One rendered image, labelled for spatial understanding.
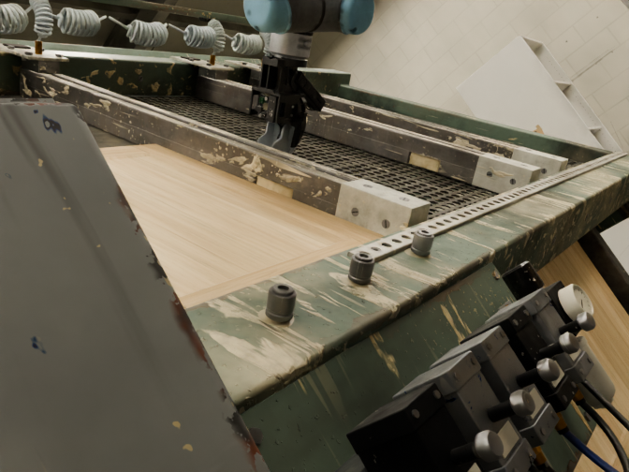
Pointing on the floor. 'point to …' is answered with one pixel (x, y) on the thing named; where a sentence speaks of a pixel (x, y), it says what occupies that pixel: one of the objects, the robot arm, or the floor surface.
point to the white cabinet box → (540, 108)
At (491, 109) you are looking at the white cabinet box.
